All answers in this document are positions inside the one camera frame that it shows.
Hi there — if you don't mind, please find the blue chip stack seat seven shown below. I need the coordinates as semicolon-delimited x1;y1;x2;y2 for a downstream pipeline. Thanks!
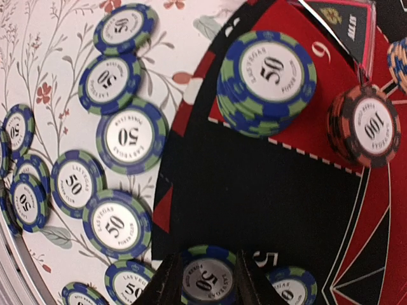
387;37;406;93

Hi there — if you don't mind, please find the round red black poker mat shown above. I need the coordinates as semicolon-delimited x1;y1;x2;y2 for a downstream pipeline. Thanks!
152;1;406;304

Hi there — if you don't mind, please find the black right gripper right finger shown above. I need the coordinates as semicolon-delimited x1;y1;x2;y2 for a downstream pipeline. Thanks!
235;250;287;305

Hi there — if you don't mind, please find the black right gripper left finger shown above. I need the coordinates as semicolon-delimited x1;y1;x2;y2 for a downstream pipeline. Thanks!
133;252;183;305

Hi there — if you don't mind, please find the green chip stack seat six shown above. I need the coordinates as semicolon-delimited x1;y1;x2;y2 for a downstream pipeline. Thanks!
216;30;317;138

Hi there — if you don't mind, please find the triangular all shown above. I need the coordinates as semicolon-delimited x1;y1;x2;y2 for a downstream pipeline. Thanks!
300;1;376;79

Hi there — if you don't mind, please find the green chip cluster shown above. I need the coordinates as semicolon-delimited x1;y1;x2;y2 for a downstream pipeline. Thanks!
10;173;49;233
13;154;50;194

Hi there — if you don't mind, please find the green chip table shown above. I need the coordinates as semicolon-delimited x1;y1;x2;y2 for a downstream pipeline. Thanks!
50;149;106;219
82;189;151;260

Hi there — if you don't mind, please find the green chip mat edge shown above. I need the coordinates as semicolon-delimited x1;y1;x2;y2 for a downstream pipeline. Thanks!
104;260;155;304

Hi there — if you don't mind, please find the green chip front cluster top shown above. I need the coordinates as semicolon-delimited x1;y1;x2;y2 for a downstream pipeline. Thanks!
13;154;50;194

